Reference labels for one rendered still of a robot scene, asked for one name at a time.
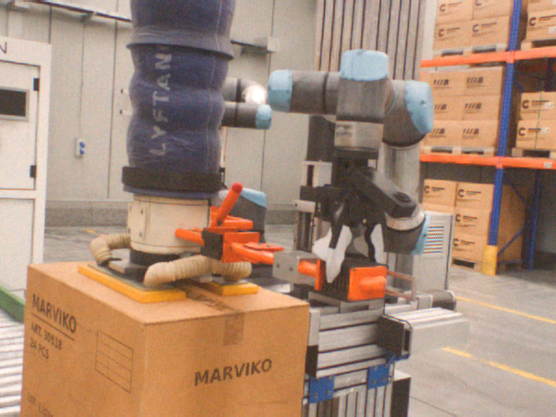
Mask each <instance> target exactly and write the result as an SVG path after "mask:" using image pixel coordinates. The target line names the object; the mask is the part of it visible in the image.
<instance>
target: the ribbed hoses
mask: <svg viewBox="0 0 556 417"><path fill-rule="evenodd" d="M131 248H132V246H131V236H130V235H127V234H125V233H123V234H121V233H119V234H118V233H116V234H108V235H102V236H98V237H97V238H95V239H93V242H91V243H90V245H89V250H90V252H91V254H93V255H94V258H95V259H96V262H97V264H98V265H99V266H100V265H105V264H107V265H109V258H112V257H114V256H113V253H112V251H110V250H116V249H131ZM251 268H252V266H251V263H250V262H237V263H222V258H221V260H215V259H212V258H210V257H206V256H201V255H199V254H198V255H196V256H195V257H189V258H184V259H183V258H181V259H180V260H179V259H178V260H177V261H175V260H174V261H173V262H171V261H170V263H157V264H155V265H153V266H151V267H150V268H148V270H147V271H146V273H145V276H144V281H143V284H144V286H145V287H148V288H161V287H163V284H164V283H167V281H169V282H171V280H174V281H175V280H176V279H178V280H179V279H180V278H181V279H183V278H187V277H191V276H201V275H203V274H207V273H210V274H212V273H214V274H216V273H217V274H218V275H219V274H221V275H222V278H223V279H224V281H231V282H235V281H239V280H240V279H241V278H242V277H245V276H248V275H249V273H250V272H251Z"/></svg>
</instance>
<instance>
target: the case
mask: <svg viewBox="0 0 556 417"><path fill-rule="evenodd" d="M84 264H97V262H61V263H39V264H28V265H27V286H26V306H25V328H23V348H22V370H21V392H20V417H301V409H302V397H303V386H304V374H305V352H306V340H307V329H308V317H309V303H307V302H304V301H301V300H298V299H295V298H292V297H289V296H286V295H283V294H280V293H277V292H274V291H270V290H267V289H262V288H259V292H258V293H257V294H246V295H236V296H220V295H218V294H215V293H212V292H210V291H206V290H204V289H201V288H198V287H195V286H193V285H190V284H187V282H184V281H182V280H180V279H179V280H178V279H177V284H172V285H170V286H173V287H174V288H176V289H180V290H182V291H184V292H185V299H184V300H179V301H167V302H156V303H146V304H142V303H138V301H136V300H134V299H132V298H130V297H128V296H126V295H124V294H122V293H120V292H118V291H116V290H114V289H110V288H108V287H106V286H104V285H102V284H100V283H98V282H96V281H94V279H91V278H89V277H87V276H84V275H82V274H80V273H78V265H84Z"/></svg>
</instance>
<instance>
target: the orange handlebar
mask: <svg viewBox="0 0 556 417"><path fill-rule="evenodd" d="M216 214H217V213H215V212H212V213H211V222H210V225H211V224H212V222H213V219H214V218H215V216H216ZM222 227H237V228H238V230H250V229H252V227H253V222H252V221H251V220H246V219H242V218H238V217H233V216H228V215H227V217H226V218H225V220H224V224H223V226H222ZM194 231H197V232H194ZM194 231H190V230H185V229H183V228H178V229H177V230H176V231H175V235H176V236H177V237H179V238H182V239H186V240H190V242H194V243H197V244H200V245H202V238H201V233H198V232H201V231H202V229H198V228H195V229H194ZM283 249H284V248H283V247H280V246H276V245H272V244H261V243H257V244H256V243H248V244H243V245H241V244H238V243H233V244H231V246H230V251H231V252H232V253H234V254H236V255H240V256H243V257H242V258H241V259H242V260H245V261H249V262H252V263H255V264H266V265H268V264H270V265H274V254H275V252H276V251H286V250H283ZM317 266H318V264H314V263H310V262H307V261H301V263H300V264H299V266H298V267H297V268H298V271H299V272H300V273H301V274H304V275H307V276H313V277H317ZM385 287H386V279H385V278H384V277H383V276H373V277H369V276H365V277H364V278H362V279H361V281H360V283H359V288H360V289H361V290H363V291H380V290H383V289H384V288H385Z"/></svg>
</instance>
